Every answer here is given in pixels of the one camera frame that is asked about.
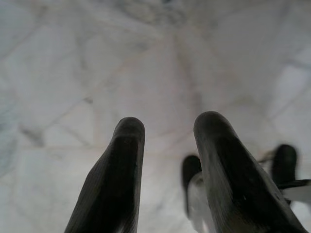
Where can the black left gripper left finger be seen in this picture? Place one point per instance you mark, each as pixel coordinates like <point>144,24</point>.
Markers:
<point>114,184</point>

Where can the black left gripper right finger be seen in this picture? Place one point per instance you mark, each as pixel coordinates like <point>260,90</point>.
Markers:
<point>238,184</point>

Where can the robot left leg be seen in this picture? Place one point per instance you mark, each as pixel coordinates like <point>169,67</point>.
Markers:
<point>194,194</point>

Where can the robot leg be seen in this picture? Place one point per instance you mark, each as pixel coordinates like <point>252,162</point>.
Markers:
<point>194,194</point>
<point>284,162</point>

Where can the robot right leg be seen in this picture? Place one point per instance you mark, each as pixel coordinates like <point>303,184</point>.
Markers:
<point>284,162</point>

